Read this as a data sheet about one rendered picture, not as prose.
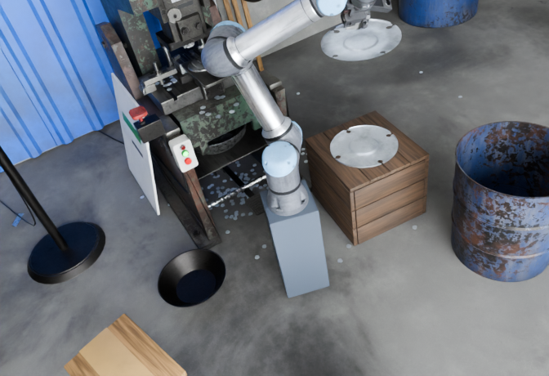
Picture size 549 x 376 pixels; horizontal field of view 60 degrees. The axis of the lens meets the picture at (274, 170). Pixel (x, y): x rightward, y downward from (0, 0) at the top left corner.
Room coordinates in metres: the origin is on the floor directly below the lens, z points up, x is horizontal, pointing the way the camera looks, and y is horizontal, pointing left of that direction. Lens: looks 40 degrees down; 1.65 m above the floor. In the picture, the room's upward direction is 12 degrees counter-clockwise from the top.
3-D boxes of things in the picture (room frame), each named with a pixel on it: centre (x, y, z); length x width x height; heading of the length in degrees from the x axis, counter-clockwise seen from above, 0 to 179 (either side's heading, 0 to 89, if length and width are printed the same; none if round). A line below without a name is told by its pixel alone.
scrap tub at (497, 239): (1.19, -0.85, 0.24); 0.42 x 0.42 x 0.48
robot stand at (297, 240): (1.25, -0.02, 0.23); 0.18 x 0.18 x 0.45; 5
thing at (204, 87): (1.76, 0.18, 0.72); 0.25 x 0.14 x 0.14; 23
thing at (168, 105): (1.92, 0.24, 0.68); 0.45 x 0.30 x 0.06; 113
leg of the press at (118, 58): (1.94, 0.55, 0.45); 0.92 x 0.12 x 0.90; 23
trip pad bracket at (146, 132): (1.59, 0.44, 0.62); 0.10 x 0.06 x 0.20; 113
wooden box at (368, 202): (1.59, -0.40, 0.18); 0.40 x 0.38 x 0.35; 16
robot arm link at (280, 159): (1.26, -0.03, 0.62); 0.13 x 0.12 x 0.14; 165
